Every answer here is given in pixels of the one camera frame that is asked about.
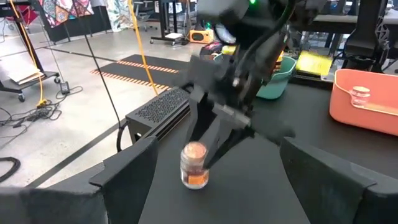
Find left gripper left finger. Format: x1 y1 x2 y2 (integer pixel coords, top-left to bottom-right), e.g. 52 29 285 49
89 136 159 224

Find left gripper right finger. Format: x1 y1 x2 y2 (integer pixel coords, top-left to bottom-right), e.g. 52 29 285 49
279 136 377 224

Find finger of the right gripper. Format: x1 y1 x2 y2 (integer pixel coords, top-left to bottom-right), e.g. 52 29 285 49
203 123 296 170
186 92 218 146

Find coral red plastic bin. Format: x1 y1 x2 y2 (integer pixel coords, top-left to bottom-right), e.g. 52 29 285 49
328 68 398 137

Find teal green plastic bin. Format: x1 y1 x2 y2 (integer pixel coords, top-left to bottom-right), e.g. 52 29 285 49
214 52 298 100

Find black perforated computer case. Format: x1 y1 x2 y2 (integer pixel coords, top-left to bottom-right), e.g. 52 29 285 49
126 86 200 146

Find orange box device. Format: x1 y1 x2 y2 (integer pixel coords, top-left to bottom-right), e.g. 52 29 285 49
188 28 215 44

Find black table mat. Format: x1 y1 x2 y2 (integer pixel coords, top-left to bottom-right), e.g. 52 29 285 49
138 83 398 224

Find black orange-striped floor mat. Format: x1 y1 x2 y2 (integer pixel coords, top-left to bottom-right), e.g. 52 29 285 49
90 54 190 93

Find black rolling stand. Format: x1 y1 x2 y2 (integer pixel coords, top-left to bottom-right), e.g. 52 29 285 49
0 0 62 103
150 0 190 47

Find grey table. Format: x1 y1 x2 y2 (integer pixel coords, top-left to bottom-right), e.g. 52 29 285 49
306 12 398 35

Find floral patterned cloth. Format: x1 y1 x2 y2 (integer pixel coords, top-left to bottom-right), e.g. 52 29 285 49
104 0 135 33

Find cardboard sheet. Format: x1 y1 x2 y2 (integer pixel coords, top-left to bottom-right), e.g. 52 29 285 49
7 63 45 85

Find black partition panel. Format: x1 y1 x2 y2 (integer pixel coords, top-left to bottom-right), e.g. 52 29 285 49
40 6 113 44

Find colourful patchwork quilt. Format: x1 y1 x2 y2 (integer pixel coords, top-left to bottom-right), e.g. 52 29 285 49
39 0 95 28

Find black power cable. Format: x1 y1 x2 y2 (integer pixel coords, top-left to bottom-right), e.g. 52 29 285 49
115 119 130 154

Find yellow hanging cable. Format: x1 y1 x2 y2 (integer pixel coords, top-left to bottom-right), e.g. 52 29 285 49
127 0 160 96
8 0 47 108

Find long black hanging cable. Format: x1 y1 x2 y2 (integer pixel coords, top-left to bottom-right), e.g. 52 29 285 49
70 18 123 125

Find tangled black floor cables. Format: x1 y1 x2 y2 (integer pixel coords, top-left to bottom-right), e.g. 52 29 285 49
0 85 84 131

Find thick black cable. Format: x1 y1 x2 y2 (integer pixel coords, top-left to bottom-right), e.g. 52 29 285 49
0 156 22 184

